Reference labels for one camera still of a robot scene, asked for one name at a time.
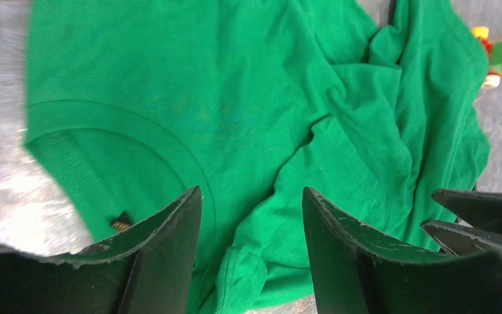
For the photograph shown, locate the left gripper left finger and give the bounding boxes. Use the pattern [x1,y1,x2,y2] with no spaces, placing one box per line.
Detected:
[0,187,203,313]

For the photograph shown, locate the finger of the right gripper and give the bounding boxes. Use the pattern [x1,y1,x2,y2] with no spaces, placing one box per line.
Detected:
[432,189,502,235]
[421,220,502,256]

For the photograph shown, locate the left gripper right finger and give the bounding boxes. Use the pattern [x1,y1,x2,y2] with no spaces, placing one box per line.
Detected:
[302,187,502,313]

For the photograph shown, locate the green t-shirt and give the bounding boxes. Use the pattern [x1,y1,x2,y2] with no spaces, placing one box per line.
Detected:
[25,1,490,313]

